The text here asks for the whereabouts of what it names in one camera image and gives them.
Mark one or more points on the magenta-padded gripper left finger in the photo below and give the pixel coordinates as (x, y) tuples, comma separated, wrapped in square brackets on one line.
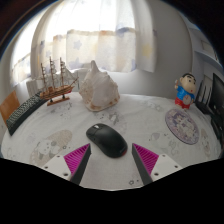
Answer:
[(75, 158)]

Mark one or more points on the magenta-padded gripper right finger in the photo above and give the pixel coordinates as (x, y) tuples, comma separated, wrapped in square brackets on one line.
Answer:
[(148, 160)]

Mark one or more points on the black computer mouse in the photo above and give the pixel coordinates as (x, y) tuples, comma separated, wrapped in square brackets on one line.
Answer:
[(106, 139)]

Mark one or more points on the round purple printed mouse pad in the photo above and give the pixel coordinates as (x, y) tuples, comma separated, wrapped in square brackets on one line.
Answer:
[(182, 126)]

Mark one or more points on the white printed tablecloth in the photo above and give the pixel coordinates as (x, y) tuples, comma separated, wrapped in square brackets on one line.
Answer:
[(143, 123)]

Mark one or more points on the wooden model sailing ship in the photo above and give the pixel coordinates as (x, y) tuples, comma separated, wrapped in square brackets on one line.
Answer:
[(56, 91)]

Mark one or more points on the black computer keyboard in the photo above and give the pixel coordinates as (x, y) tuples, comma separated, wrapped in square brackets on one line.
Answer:
[(23, 111)]

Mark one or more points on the large white conch shell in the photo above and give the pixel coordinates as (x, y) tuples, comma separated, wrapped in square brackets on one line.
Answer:
[(100, 90)]

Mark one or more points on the cartoon boy figurine clock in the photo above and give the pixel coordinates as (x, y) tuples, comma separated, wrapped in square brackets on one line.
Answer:
[(184, 91)]

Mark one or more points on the black router with antennas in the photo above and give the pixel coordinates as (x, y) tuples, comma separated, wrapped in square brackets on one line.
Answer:
[(204, 103)]

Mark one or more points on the orange-brown wooden board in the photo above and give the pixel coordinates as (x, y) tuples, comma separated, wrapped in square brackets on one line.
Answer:
[(9, 106)]

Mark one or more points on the black computer monitor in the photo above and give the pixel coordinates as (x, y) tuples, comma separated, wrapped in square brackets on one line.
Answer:
[(218, 96)]

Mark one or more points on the white star-printed curtain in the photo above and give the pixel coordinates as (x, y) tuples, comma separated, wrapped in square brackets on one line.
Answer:
[(100, 46)]

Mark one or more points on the white wall shelf unit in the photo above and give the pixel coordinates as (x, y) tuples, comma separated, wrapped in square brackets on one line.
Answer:
[(208, 53)]

